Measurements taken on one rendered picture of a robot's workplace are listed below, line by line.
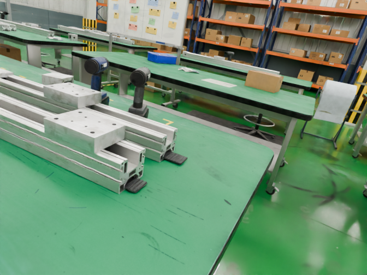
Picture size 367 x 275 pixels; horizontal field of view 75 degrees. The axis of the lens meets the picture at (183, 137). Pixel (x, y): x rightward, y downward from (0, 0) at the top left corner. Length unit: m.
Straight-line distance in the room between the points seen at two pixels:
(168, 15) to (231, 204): 3.44
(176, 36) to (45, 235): 3.44
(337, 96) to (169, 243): 3.64
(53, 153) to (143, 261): 0.38
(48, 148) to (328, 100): 3.67
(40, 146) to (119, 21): 3.80
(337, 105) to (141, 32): 3.08
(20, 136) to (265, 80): 2.10
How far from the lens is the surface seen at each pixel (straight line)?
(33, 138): 0.74
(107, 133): 0.59
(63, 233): 0.51
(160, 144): 0.70
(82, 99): 0.87
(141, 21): 4.12
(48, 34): 4.37
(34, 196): 0.61
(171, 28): 3.80
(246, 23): 10.22
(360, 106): 6.01
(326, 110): 4.01
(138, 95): 0.95
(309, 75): 9.88
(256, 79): 2.48
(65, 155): 0.66
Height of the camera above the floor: 1.14
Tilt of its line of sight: 23 degrees down
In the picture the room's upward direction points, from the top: 10 degrees clockwise
